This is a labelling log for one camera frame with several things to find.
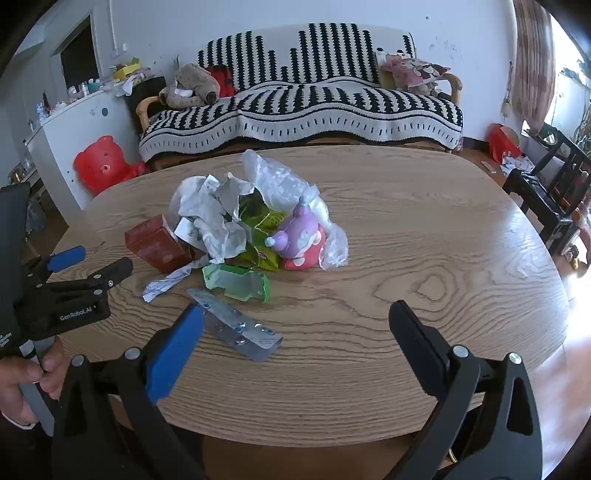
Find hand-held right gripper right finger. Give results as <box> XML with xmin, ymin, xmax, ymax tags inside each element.
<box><xmin>389</xmin><ymin>300</ymin><xmax>544</xmax><ymax>480</ymax></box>

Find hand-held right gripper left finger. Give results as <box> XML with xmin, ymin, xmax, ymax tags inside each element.
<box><xmin>51</xmin><ymin>304</ymin><xmax>218</xmax><ymax>480</ymax></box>

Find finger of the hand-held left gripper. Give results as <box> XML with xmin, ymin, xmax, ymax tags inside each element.
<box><xmin>21</xmin><ymin>246</ymin><xmax>87</xmax><ymax>282</ymax></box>
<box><xmin>28</xmin><ymin>257</ymin><xmax>134</xmax><ymax>301</ymax></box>

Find silver pill blister pack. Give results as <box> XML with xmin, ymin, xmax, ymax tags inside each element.
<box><xmin>187</xmin><ymin>288</ymin><xmax>284</xmax><ymax>362</ymax></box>

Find white paper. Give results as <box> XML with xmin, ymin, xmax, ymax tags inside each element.
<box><xmin>168</xmin><ymin>173</ymin><xmax>259</xmax><ymax>265</ymax></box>

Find green snack packet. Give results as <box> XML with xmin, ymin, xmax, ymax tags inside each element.
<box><xmin>226</xmin><ymin>191</ymin><xmax>289</xmax><ymax>273</ymax></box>

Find person's left forearm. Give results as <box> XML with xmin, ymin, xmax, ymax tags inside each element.
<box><xmin>0</xmin><ymin>415</ymin><xmax>56</xmax><ymax>480</ymax></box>

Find person's left hand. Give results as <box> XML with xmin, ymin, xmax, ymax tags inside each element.
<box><xmin>0</xmin><ymin>337</ymin><xmax>70</xmax><ymax>428</ymax></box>

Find dark red cardboard box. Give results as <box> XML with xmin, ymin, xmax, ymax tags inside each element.
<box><xmin>124</xmin><ymin>213</ymin><xmax>197</xmax><ymax>274</ymax></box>

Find white paper strip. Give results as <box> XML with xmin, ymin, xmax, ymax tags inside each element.
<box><xmin>142</xmin><ymin>256</ymin><xmax>211</xmax><ymax>304</ymax></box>

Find green plastic tray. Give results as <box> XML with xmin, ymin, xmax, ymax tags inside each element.
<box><xmin>202</xmin><ymin>262</ymin><xmax>271</xmax><ymax>303</ymax></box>

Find red bear stool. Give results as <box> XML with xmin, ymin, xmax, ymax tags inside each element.
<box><xmin>73</xmin><ymin>135</ymin><xmax>151</xmax><ymax>197</ymax></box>

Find white cabinet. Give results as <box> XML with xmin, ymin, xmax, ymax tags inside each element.
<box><xmin>23</xmin><ymin>88</ymin><xmax>141</xmax><ymax>210</ymax></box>

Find purple pink toy figure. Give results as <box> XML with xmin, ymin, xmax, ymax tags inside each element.
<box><xmin>264</xmin><ymin>196</ymin><xmax>328</xmax><ymax>271</ymax></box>

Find group of small bottles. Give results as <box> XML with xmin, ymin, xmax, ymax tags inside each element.
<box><xmin>37</xmin><ymin>76</ymin><xmax>116</xmax><ymax>121</ymax></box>

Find black wooden chair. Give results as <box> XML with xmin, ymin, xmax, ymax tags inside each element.
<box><xmin>502</xmin><ymin>124</ymin><xmax>591</xmax><ymax>257</ymax></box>

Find clear plastic bag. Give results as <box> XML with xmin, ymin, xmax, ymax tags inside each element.
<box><xmin>242</xmin><ymin>148</ymin><xmax>349</xmax><ymax>271</ymax></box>

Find scattered white papers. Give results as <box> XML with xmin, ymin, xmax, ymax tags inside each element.
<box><xmin>501</xmin><ymin>154</ymin><xmax>536</xmax><ymax>176</ymax></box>

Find brown stuffed toy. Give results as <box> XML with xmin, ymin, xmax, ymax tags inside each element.
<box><xmin>159</xmin><ymin>63</ymin><xmax>221</xmax><ymax>110</ymax></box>

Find red bag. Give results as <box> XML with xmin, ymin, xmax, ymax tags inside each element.
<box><xmin>487</xmin><ymin>122</ymin><xmax>522</xmax><ymax>162</ymax></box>

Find red cushion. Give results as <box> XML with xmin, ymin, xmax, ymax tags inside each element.
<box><xmin>205</xmin><ymin>65</ymin><xmax>236</xmax><ymax>99</ymax></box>

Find black white striped sofa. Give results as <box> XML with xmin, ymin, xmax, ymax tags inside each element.
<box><xmin>139</xmin><ymin>23</ymin><xmax>464</xmax><ymax>162</ymax></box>

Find curtain tassel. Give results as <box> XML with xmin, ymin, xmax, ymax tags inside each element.
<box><xmin>502</xmin><ymin>62</ymin><xmax>516</xmax><ymax>117</ymax></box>

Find pink printed pillow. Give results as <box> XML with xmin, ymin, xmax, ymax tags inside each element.
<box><xmin>379</xmin><ymin>52</ymin><xmax>451</xmax><ymax>97</ymax></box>

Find patterned curtain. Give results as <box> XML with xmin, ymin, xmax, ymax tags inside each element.
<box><xmin>512</xmin><ymin>0</ymin><xmax>555</xmax><ymax>132</ymax></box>

